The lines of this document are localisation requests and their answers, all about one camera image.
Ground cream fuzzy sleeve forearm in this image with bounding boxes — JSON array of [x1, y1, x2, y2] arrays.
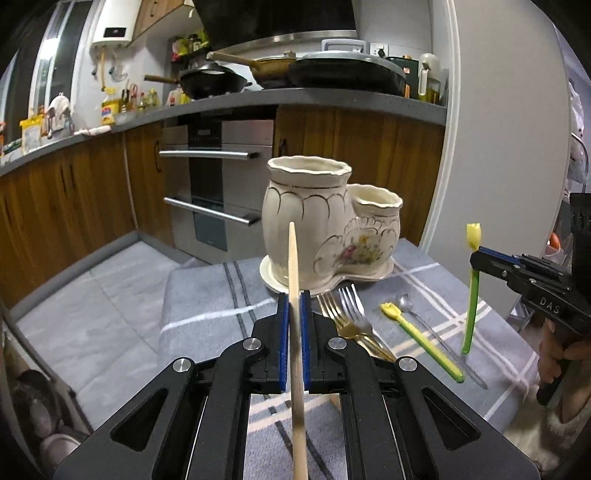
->
[[504, 385, 590, 479]]

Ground large black lidded pan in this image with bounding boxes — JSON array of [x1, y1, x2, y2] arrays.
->
[[287, 51, 407, 96]]

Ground right hand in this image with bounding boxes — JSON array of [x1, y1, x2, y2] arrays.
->
[[538, 319, 590, 383]]

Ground brass pan wooden handle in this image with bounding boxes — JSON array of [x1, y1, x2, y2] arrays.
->
[[206, 51, 297, 89]]

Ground gold fork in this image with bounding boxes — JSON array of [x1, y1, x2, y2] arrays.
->
[[317, 292, 396, 362]]

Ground wooden chopstick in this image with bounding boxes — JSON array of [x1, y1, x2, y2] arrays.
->
[[287, 222, 308, 480]]

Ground yellow tulip-handled utensil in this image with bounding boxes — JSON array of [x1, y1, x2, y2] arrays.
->
[[380, 302, 465, 383]]

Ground silver fork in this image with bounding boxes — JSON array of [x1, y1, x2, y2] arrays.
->
[[338, 284, 396, 362]]

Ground grey kitchen countertop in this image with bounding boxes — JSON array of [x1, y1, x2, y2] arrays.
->
[[1, 88, 447, 175]]

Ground white water heater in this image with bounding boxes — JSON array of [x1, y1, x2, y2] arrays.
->
[[91, 0, 141, 48]]

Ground stainless steel oven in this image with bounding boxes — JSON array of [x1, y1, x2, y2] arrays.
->
[[157, 118, 274, 264]]

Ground yellow oil bottle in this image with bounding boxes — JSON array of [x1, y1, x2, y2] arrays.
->
[[100, 87, 120, 125]]

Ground black wok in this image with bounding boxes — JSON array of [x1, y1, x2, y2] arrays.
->
[[143, 62, 249, 100]]

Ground silver flower spoon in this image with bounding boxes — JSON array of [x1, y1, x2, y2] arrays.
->
[[396, 293, 488, 390]]

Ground black range hood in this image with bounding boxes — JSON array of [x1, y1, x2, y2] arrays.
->
[[193, 0, 356, 49]]

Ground yellow green tulip utensil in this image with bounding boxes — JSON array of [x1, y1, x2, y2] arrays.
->
[[462, 223, 482, 355]]

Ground cream ceramic utensil holder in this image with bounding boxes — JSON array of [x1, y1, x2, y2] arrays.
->
[[259, 155, 404, 295]]

